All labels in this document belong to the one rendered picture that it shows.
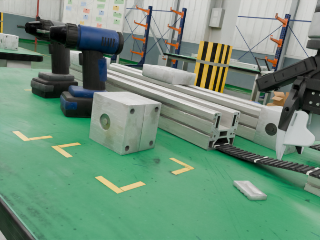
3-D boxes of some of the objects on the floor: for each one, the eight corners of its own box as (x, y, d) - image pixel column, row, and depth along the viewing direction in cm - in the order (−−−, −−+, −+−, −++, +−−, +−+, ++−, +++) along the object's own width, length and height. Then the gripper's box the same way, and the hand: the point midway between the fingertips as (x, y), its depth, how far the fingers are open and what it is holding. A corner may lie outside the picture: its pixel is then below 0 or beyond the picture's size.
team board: (51, 72, 645) (58, -25, 597) (66, 72, 691) (74, -19, 642) (110, 86, 592) (123, -19, 544) (123, 85, 638) (135, -13, 589)
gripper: (351, 41, 42) (308, 178, 47) (376, 51, 51) (338, 164, 56) (291, 35, 48) (259, 157, 53) (324, 45, 57) (294, 148, 62)
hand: (287, 150), depth 56 cm, fingers open, 8 cm apart
